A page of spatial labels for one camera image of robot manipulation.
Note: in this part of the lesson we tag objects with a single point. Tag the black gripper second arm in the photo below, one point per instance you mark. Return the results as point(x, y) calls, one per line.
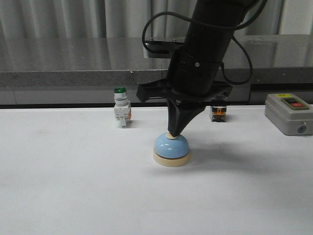
point(188, 79)

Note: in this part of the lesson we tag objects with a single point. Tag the blue dome call bell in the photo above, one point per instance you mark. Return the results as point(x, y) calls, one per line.
point(171, 151)

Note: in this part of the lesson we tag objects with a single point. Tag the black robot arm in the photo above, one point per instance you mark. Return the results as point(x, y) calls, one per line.
point(211, 29)

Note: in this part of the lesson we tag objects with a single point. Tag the grey stone counter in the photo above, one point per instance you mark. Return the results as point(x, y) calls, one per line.
point(83, 72)

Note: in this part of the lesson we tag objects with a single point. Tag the grey curtain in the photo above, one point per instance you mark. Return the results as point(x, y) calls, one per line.
point(126, 18)

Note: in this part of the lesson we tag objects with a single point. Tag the black selector switch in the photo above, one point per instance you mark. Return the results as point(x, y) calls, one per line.
point(218, 108)

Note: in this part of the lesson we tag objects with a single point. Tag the green pushbutton switch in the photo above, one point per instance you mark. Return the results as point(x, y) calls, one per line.
point(122, 108)

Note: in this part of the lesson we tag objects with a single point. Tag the wrist camera mount plate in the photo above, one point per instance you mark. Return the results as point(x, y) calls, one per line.
point(160, 49)

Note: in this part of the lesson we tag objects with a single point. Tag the grey on-off switch box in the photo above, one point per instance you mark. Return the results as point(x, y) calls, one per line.
point(290, 114)

